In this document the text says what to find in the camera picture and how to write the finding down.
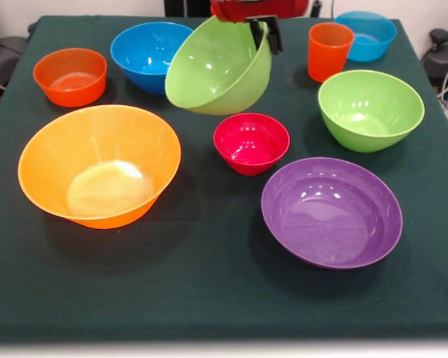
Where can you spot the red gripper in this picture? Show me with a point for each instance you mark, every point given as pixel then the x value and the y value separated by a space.
pixel 261 9

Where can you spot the green bowl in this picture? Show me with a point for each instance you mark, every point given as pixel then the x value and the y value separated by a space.
pixel 369 112
pixel 216 74

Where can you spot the orange cup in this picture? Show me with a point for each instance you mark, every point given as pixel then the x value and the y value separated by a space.
pixel 330 52

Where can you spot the small blue bowl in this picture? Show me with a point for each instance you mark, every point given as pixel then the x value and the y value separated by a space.
pixel 373 41

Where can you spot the small pink bowl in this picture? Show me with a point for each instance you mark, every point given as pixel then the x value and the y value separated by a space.
pixel 251 145

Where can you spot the large blue bowl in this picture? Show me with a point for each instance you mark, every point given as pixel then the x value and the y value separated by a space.
pixel 142 52

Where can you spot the purple bowl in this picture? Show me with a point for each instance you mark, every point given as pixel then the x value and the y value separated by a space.
pixel 332 216

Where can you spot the small red-orange bowl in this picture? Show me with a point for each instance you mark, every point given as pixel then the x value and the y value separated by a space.
pixel 71 78

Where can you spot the large orange bowl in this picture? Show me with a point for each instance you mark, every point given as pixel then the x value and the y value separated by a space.
pixel 97 149

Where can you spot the dark green tablecloth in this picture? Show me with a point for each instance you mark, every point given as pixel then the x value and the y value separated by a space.
pixel 209 279

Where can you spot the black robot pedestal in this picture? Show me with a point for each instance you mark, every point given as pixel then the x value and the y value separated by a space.
pixel 186 7

